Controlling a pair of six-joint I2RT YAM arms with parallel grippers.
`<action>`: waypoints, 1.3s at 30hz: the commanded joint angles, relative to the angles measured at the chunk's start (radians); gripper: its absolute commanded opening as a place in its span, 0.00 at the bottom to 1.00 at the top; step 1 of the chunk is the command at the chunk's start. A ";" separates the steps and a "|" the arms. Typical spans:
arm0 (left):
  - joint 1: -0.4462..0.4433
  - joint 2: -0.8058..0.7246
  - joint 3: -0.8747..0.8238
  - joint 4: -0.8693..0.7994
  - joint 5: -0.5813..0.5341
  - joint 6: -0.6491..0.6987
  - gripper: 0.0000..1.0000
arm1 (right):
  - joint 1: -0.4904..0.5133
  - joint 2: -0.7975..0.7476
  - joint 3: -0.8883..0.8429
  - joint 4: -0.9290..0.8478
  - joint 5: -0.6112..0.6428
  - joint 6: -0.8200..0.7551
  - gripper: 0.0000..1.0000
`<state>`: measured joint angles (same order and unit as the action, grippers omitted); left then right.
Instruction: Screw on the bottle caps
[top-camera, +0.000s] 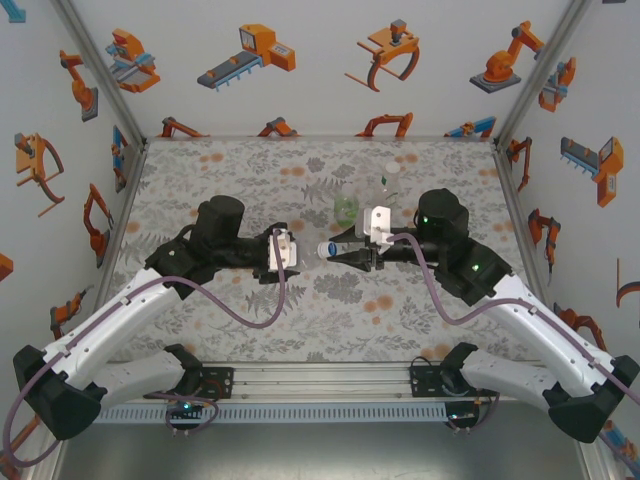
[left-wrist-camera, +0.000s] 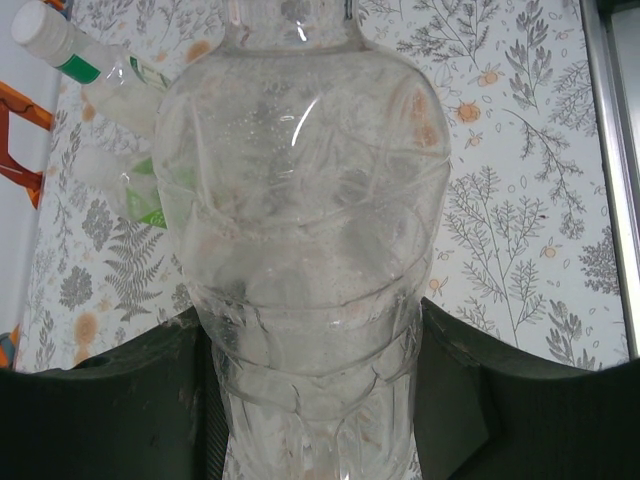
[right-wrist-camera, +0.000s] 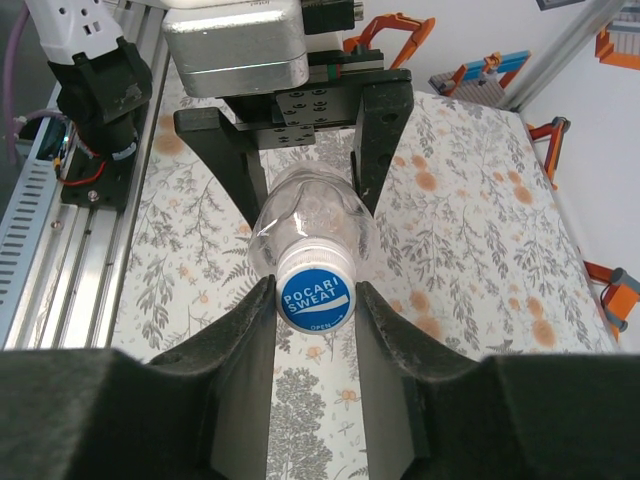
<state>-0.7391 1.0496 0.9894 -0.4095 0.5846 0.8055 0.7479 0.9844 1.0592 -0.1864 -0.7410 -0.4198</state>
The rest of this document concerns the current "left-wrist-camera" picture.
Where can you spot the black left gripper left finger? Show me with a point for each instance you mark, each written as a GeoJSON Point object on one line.
{"type": "Point", "coordinates": [100, 425]}

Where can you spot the clear bottle dark green label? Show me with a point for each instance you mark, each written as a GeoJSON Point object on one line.
{"type": "Point", "coordinates": [115, 80]}

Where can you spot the long aluminium base rail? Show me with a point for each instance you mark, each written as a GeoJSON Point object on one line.
{"type": "Point", "coordinates": [610, 150]}

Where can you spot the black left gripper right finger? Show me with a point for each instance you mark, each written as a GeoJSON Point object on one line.
{"type": "Point", "coordinates": [550, 425]}

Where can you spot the white bottle cap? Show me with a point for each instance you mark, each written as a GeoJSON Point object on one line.
{"type": "Point", "coordinates": [37, 27]}

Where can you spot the clear unlabelled plastic bottle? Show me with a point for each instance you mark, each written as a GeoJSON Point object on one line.
{"type": "Point", "coordinates": [300, 200]}

